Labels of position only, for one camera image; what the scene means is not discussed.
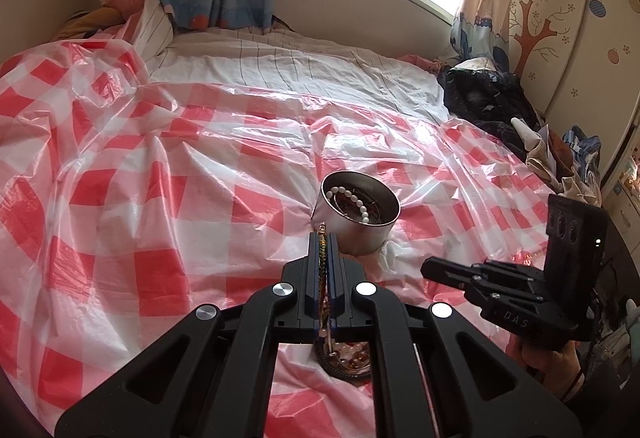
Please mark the person's right forearm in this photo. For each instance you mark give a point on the person's right forearm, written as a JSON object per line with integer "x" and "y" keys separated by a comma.
{"x": 595, "y": 410}

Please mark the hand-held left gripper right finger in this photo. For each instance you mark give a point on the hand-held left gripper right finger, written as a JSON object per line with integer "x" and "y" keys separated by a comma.
{"x": 345, "y": 288}

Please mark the yellow cloth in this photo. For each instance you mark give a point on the yellow cloth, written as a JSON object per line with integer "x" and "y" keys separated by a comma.
{"x": 87, "y": 22}

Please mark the round metal tin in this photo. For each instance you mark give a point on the round metal tin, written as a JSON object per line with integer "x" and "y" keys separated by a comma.
{"x": 350, "y": 238}

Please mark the beige crumpled cloth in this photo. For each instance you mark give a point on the beige crumpled cloth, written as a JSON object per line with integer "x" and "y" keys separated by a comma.
{"x": 540, "y": 152}

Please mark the dark crumpled clothing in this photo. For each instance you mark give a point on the dark crumpled clothing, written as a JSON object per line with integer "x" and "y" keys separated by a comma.
{"x": 485, "y": 102}

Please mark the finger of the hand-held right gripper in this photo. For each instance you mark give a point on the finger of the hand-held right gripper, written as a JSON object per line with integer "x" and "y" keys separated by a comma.
{"x": 450, "y": 270}

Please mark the red white checkered plastic sheet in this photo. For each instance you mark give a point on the red white checkered plastic sheet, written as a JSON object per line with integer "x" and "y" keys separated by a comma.
{"x": 150, "y": 167}

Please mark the white striped bed sheet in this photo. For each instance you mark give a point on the white striped bed sheet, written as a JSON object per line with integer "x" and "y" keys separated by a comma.
{"x": 300, "y": 62}

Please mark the blue bag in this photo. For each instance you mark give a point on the blue bag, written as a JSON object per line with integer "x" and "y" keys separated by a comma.
{"x": 582, "y": 157}

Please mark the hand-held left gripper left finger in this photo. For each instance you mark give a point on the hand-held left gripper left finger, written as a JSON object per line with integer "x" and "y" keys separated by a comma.
{"x": 300, "y": 288}

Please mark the wardrobe with tree decal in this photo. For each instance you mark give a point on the wardrobe with tree decal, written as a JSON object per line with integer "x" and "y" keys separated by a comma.
{"x": 575, "y": 42}

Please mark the person's right hand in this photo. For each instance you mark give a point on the person's right hand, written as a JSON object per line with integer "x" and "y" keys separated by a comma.
{"x": 545, "y": 365}

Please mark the small pink garment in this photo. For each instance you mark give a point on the small pink garment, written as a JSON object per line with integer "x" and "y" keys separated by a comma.
{"x": 437, "y": 66}

